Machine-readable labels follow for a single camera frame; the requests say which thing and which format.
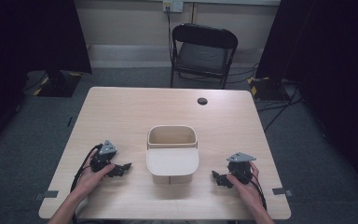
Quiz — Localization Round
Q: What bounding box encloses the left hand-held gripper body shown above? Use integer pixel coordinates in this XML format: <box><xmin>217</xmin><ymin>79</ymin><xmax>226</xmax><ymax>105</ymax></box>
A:
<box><xmin>89</xmin><ymin>139</ymin><xmax>119</xmax><ymax>174</ymax></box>

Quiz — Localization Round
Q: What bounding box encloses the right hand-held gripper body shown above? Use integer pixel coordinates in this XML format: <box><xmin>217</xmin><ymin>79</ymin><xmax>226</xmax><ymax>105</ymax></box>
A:
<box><xmin>226</xmin><ymin>151</ymin><xmax>257</xmax><ymax>186</ymax></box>

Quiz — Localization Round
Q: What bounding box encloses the person's right hand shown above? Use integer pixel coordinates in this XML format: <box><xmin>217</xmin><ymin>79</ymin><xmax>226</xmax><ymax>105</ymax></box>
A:
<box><xmin>226</xmin><ymin>161</ymin><xmax>262</xmax><ymax>210</ymax></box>

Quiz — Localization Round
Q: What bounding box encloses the person's left hand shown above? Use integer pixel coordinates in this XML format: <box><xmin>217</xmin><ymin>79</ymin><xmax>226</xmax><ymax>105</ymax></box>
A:
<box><xmin>74</xmin><ymin>148</ymin><xmax>117</xmax><ymax>200</ymax></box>

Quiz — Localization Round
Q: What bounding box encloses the beige storage box with lid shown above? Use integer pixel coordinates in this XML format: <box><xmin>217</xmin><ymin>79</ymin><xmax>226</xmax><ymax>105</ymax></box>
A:
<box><xmin>145</xmin><ymin>124</ymin><xmax>200</xmax><ymax>185</ymax></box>

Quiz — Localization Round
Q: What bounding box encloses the grey tape patch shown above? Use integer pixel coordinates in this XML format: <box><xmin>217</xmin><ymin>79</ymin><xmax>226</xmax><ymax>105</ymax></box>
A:
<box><xmin>271</xmin><ymin>187</ymin><xmax>295</xmax><ymax>197</ymax></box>
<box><xmin>34</xmin><ymin>189</ymin><xmax>60</xmax><ymax>201</ymax></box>

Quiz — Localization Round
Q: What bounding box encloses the black stand base yellow tape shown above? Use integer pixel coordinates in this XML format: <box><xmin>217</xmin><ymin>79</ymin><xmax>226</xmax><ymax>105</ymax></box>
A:
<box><xmin>33</xmin><ymin>70</ymin><xmax>84</xmax><ymax>98</ymax></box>
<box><xmin>247</xmin><ymin>76</ymin><xmax>291</xmax><ymax>103</ymax></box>

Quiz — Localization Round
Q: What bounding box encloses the black folding chair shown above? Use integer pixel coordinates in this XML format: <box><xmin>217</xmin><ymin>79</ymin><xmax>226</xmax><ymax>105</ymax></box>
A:
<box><xmin>170</xmin><ymin>23</ymin><xmax>240</xmax><ymax>90</ymax></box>

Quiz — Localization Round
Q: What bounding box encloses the black curtain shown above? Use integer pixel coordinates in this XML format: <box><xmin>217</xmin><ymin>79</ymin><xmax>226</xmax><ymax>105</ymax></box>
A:
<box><xmin>0</xmin><ymin>0</ymin><xmax>93</xmax><ymax>157</ymax></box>
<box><xmin>255</xmin><ymin>0</ymin><xmax>358</xmax><ymax>200</ymax></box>

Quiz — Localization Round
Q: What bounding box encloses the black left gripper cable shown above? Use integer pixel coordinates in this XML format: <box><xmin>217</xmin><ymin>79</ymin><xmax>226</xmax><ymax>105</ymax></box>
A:
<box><xmin>70</xmin><ymin>143</ymin><xmax>103</xmax><ymax>194</ymax></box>

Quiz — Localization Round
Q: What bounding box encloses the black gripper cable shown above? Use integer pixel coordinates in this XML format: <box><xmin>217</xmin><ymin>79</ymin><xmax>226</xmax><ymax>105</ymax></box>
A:
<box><xmin>70</xmin><ymin>143</ymin><xmax>103</xmax><ymax>194</ymax></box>
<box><xmin>244</xmin><ymin>172</ymin><xmax>268</xmax><ymax>210</ymax></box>

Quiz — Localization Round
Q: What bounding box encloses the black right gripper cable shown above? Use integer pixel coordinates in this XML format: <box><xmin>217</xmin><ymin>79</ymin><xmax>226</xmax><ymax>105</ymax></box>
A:
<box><xmin>244</xmin><ymin>172</ymin><xmax>268</xmax><ymax>210</ymax></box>

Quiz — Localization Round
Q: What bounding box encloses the black floor cable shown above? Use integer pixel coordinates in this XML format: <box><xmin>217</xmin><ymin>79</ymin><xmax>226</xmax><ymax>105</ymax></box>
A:
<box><xmin>256</xmin><ymin>87</ymin><xmax>303</xmax><ymax>133</ymax></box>

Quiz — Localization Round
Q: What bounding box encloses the black cable from wall outlet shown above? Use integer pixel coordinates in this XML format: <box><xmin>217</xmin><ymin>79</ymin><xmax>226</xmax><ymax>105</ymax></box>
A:
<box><xmin>166</xmin><ymin>6</ymin><xmax>174</xmax><ymax>64</ymax></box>

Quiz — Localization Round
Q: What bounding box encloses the white wall outlet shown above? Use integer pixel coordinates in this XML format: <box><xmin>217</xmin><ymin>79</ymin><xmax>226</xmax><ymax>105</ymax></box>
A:
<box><xmin>162</xmin><ymin>0</ymin><xmax>185</xmax><ymax>14</ymax></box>

